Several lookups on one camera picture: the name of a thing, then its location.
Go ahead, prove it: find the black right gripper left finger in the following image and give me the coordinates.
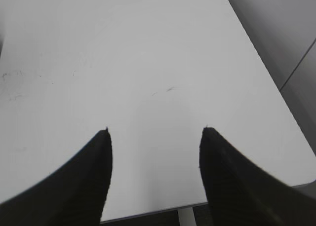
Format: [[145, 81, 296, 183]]
[[0, 129, 113, 226]]

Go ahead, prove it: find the white table leg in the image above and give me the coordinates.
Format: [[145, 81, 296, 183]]
[[177, 207, 197, 226]]

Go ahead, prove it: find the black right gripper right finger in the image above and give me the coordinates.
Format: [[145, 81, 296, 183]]
[[199, 127, 316, 226]]

